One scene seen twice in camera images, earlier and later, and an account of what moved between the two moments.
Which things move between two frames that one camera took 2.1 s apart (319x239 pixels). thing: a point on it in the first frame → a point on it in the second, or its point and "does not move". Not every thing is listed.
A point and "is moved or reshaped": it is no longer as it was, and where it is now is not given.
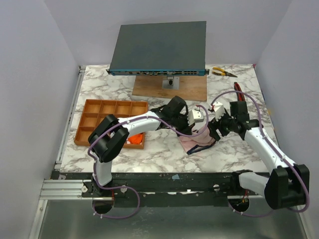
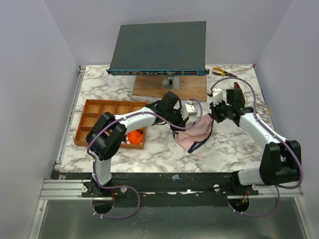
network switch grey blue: x=167 y=49 does not move
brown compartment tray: x=94 y=110 does not move
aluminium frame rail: x=66 y=188 does not move
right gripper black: x=217 y=126 → x=217 y=113
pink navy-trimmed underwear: x=193 y=144 is moved or reshaped
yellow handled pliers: x=223 y=72 does not move
